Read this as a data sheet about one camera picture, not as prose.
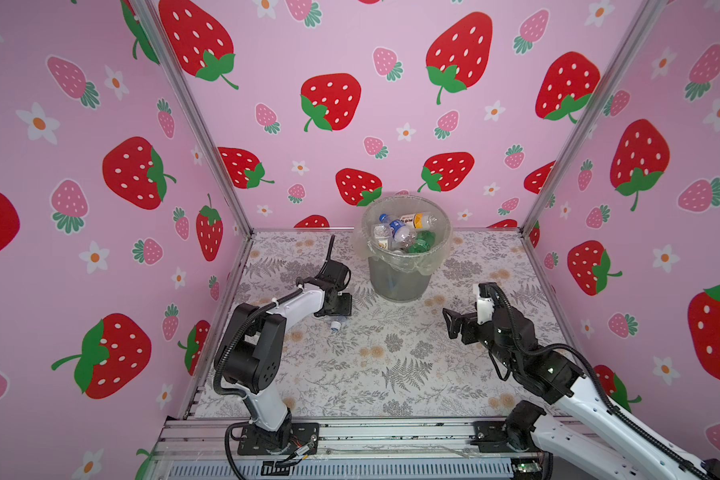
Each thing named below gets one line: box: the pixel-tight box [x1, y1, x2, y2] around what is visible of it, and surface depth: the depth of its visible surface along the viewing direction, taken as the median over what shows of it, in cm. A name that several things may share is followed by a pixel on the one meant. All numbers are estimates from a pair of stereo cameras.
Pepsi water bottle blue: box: [379, 213, 416, 250], surface depth 90 cm
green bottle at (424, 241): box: [408, 230, 436, 253], surface depth 95 cm
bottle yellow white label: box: [400, 212, 439, 229], surface depth 92 cm
